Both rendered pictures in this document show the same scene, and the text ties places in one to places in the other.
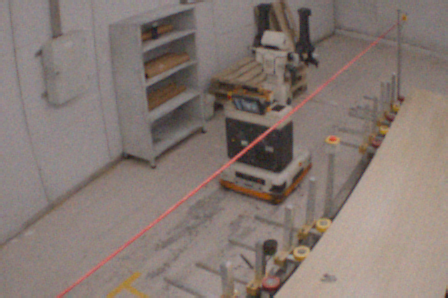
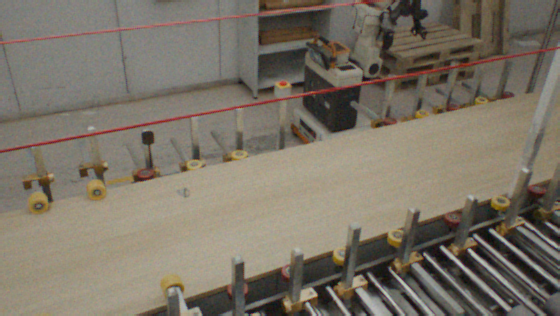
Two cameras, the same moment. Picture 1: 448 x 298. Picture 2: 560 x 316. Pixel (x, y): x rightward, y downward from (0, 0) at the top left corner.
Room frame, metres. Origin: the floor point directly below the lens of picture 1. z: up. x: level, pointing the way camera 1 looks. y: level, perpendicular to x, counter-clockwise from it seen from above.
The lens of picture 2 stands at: (-0.23, -1.71, 2.37)
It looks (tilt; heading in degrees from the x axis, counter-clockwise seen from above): 32 degrees down; 26
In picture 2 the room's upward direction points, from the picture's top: 2 degrees clockwise
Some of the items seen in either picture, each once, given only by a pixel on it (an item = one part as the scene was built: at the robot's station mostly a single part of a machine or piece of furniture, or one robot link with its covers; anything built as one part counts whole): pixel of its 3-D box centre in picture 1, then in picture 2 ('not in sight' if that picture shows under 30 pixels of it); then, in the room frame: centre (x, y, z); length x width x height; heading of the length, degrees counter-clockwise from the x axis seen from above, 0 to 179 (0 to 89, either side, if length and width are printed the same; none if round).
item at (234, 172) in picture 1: (250, 177); (308, 128); (3.35, -0.20, 0.23); 0.41 x 0.02 x 0.08; 53
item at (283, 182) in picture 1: (267, 166); (338, 127); (3.63, -0.38, 0.16); 0.67 x 0.64 x 0.25; 143
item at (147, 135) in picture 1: (158, 79); (285, 15); (4.50, 0.62, 0.78); 0.90 x 0.45 x 1.55; 144
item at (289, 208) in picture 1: (287, 243); (195, 155); (1.66, -0.27, 0.89); 0.04 x 0.04 x 0.48; 54
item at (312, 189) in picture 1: (310, 215); (238, 145); (1.86, -0.42, 0.90); 0.04 x 0.04 x 0.48; 54
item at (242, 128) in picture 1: (261, 127); (334, 84); (3.55, -0.32, 0.59); 0.55 x 0.34 x 0.83; 53
